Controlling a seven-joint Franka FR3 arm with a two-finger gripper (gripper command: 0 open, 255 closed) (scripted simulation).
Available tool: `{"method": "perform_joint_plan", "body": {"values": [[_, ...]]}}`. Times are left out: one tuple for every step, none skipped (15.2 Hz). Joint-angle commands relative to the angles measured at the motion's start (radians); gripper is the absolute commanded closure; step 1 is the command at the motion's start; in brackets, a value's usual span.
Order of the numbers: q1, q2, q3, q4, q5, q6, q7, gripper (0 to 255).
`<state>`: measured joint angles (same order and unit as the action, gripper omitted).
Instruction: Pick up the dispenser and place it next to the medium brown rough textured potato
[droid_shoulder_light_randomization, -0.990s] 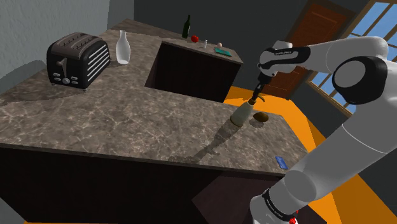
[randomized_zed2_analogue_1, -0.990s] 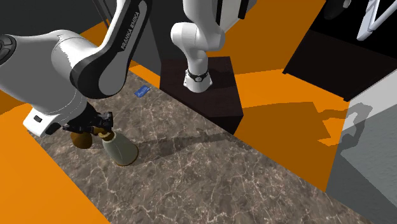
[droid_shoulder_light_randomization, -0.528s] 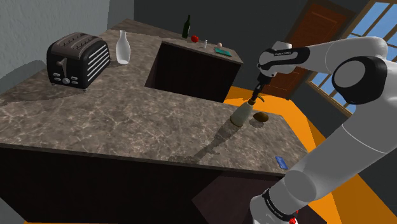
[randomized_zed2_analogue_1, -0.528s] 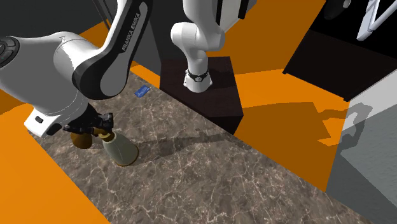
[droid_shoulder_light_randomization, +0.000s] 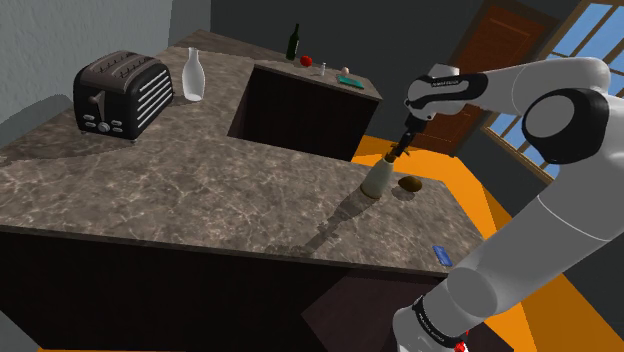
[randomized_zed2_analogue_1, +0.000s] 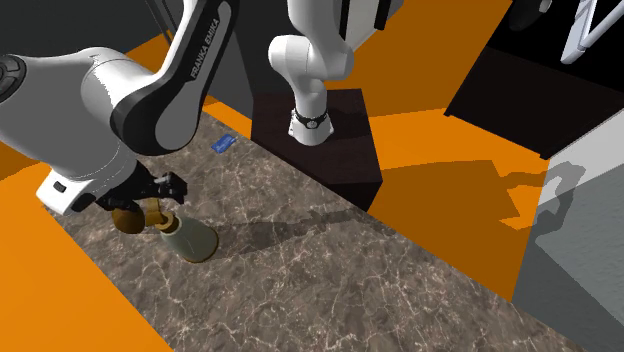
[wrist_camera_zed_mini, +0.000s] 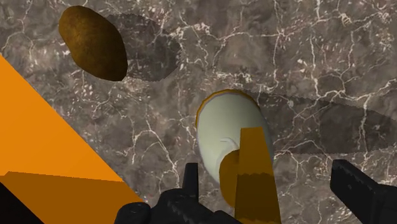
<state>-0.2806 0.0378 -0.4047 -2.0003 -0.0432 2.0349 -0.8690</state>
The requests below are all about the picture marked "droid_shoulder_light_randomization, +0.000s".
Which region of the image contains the cream ceramic bottle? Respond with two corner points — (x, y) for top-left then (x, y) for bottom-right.
(360, 153), (396, 201)

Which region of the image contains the brown potato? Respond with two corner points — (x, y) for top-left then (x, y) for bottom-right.
(397, 175), (424, 193)

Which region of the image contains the blue card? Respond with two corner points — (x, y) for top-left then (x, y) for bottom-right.
(432, 245), (455, 268)

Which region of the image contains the brown wooden door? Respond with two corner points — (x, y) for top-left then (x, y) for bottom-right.
(408, 0), (561, 158)

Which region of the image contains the dark green wine bottle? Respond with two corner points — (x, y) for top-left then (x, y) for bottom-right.
(285, 22), (301, 62)

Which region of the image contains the dark robot stand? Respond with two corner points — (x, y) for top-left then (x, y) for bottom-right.
(300, 274), (515, 352)

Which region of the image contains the wooden framed window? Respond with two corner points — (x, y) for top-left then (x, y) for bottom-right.
(479, 0), (624, 185)

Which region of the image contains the clear glass bottle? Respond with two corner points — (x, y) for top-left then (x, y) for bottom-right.
(181, 46), (206, 103)

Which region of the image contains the black toaster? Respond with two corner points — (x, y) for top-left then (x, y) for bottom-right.
(72, 50), (175, 142)

